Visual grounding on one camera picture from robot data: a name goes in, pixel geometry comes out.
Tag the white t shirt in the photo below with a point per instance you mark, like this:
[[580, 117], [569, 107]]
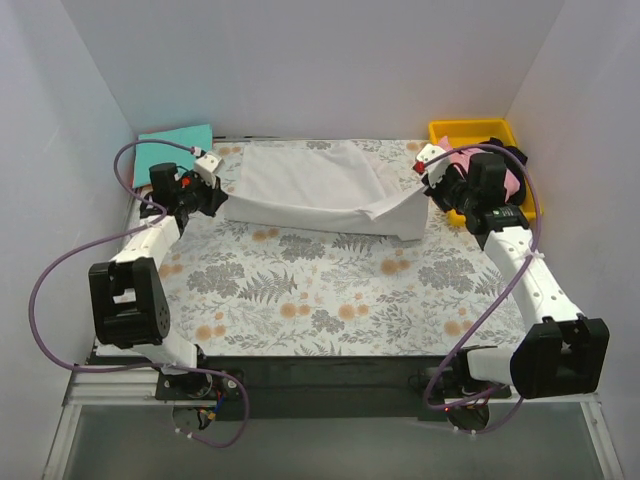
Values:
[[339, 189]]

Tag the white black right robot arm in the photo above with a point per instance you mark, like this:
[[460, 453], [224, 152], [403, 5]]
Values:
[[563, 350]]

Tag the black t shirt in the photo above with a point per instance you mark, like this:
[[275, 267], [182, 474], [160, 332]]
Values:
[[514, 159]]

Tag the yellow plastic bin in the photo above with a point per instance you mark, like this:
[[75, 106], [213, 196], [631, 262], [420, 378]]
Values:
[[467, 131]]

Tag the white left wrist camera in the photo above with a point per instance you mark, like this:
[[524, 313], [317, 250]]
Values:
[[207, 167]]

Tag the pink t shirt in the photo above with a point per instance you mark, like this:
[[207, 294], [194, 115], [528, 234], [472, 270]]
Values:
[[462, 160]]

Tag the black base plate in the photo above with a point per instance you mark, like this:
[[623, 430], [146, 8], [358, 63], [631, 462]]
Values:
[[315, 387]]

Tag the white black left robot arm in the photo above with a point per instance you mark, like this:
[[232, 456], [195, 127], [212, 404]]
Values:
[[130, 308]]

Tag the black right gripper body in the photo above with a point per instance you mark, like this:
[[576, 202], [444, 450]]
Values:
[[439, 187]]

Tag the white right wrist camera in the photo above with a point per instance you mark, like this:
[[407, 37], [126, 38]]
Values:
[[434, 161]]

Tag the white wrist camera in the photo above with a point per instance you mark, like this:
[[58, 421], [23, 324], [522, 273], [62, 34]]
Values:
[[207, 167], [434, 161]]

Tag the aluminium frame rail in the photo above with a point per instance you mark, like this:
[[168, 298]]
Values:
[[113, 427]]

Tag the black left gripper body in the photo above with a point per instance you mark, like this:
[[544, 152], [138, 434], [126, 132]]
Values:
[[213, 196]]

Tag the teal folded t shirt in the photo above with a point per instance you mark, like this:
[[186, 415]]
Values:
[[150, 154]]

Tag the floral patterned table mat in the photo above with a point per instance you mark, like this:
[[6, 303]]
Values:
[[243, 289]]

